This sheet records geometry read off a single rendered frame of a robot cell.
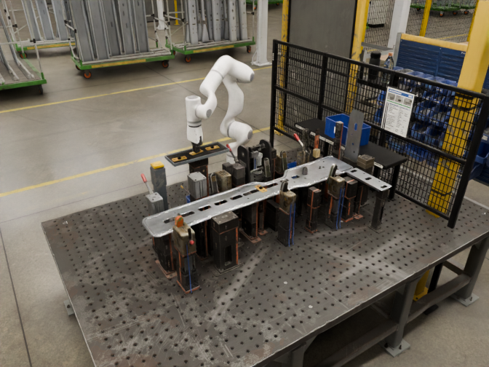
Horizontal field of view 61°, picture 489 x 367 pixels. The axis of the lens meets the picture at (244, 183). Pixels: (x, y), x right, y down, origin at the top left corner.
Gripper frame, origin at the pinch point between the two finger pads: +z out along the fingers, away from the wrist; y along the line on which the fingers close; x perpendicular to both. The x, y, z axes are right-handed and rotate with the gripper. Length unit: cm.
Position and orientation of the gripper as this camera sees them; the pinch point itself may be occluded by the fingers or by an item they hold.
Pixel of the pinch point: (196, 148)
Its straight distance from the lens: 250.9
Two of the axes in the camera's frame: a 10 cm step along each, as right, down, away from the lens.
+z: 0.0, 8.7, 5.0
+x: 7.2, -3.5, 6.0
